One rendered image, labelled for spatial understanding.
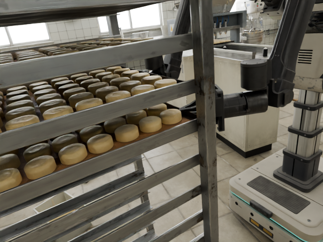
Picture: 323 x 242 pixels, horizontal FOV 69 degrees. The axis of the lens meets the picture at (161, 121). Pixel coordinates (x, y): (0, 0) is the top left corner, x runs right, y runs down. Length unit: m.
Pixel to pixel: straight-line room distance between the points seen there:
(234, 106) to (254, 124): 1.49
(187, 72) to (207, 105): 1.89
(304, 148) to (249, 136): 0.72
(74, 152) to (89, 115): 0.09
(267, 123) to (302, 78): 0.92
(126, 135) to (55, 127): 0.14
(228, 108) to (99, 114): 0.30
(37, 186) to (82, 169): 0.07
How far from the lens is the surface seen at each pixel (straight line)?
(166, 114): 0.54
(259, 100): 0.59
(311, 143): 1.43
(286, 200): 1.44
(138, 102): 0.44
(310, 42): 1.25
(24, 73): 0.38
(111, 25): 0.86
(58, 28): 5.17
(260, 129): 2.12
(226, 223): 1.62
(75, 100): 0.50
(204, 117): 0.50
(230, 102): 0.57
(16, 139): 0.40
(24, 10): 0.38
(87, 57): 0.39
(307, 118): 1.37
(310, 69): 1.26
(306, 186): 1.51
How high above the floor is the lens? 1.19
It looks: 23 degrees down
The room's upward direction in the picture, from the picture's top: 7 degrees counter-clockwise
